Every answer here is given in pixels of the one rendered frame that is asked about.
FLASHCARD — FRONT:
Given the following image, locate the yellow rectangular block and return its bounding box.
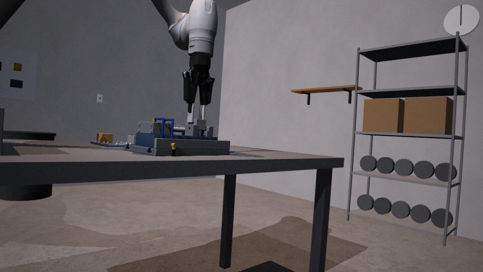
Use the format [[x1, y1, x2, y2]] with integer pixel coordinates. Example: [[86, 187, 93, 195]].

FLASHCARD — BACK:
[[97, 133, 113, 143]]

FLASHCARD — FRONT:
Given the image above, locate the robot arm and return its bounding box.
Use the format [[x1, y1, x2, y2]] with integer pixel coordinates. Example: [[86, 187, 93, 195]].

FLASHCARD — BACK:
[[0, 0, 218, 58]]

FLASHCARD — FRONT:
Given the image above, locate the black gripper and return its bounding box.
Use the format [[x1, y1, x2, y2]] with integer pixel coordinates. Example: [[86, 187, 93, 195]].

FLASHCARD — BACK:
[[182, 55, 215, 122]]

